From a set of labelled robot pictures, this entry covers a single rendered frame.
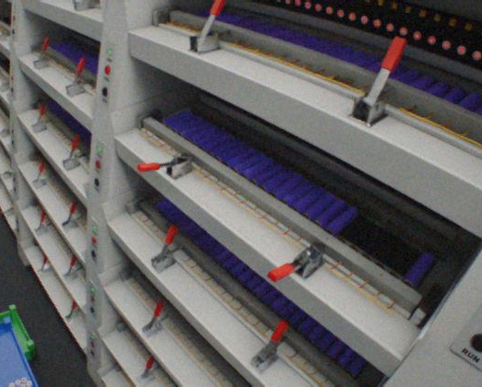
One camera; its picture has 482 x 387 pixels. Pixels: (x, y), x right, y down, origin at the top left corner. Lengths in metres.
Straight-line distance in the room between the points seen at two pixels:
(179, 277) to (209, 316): 0.10
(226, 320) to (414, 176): 0.41
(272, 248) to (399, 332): 0.19
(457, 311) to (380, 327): 0.10
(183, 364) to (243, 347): 0.23
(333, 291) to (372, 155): 0.18
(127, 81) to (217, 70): 0.25
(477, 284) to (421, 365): 0.11
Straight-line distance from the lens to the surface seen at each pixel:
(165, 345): 0.84
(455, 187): 0.35
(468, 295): 0.38
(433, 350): 0.42
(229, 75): 0.48
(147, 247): 0.75
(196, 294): 0.67
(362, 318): 0.45
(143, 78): 0.72
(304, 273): 0.45
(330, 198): 0.55
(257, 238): 0.50
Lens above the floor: 1.17
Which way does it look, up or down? 27 degrees down
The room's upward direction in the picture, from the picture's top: 16 degrees clockwise
